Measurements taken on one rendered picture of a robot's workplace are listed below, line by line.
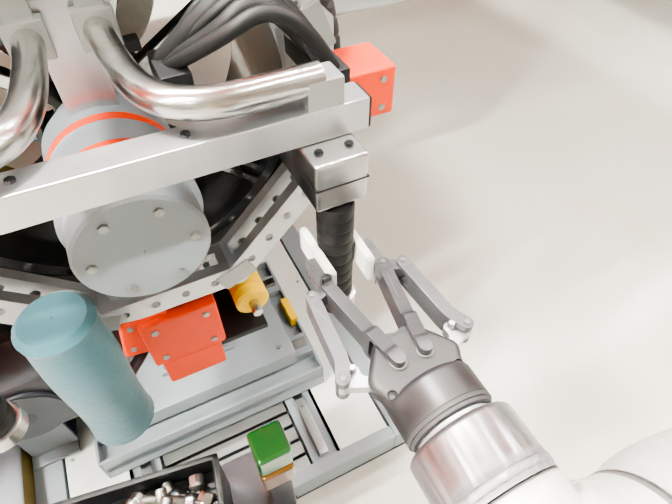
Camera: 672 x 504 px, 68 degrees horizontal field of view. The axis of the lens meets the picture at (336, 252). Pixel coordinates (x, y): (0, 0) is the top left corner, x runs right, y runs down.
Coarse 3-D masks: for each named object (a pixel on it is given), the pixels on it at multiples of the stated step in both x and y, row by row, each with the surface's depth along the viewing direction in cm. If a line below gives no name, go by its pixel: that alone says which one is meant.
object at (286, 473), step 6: (282, 468) 57; (288, 468) 57; (294, 468) 58; (270, 474) 57; (276, 474) 57; (282, 474) 57; (288, 474) 58; (294, 474) 59; (264, 480) 57; (270, 480) 57; (276, 480) 58; (282, 480) 59; (288, 480) 60; (264, 486) 58; (270, 486) 58; (276, 486) 59
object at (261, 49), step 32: (192, 0) 59; (160, 32) 60; (256, 32) 71; (256, 64) 77; (256, 160) 79; (224, 192) 82; (256, 192) 79; (224, 224) 81; (0, 256) 67; (32, 256) 71; (64, 256) 74
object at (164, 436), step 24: (264, 264) 137; (288, 312) 124; (288, 336) 123; (312, 360) 119; (264, 384) 115; (288, 384) 113; (312, 384) 119; (192, 408) 111; (216, 408) 111; (240, 408) 111; (264, 408) 116; (144, 432) 107; (168, 432) 107; (192, 432) 108; (96, 456) 102; (120, 456) 102; (144, 456) 106
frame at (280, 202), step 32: (320, 32) 56; (288, 64) 62; (288, 192) 72; (256, 224) 74; (288, 224) 75; (224, 256) 78; (256, 256) 77; (0, 288) 66; (32, 288) 67; (64, 288) 70; (192, 288) 75; (224, 288) 78; (0, 320) 63; (128, 320) 73
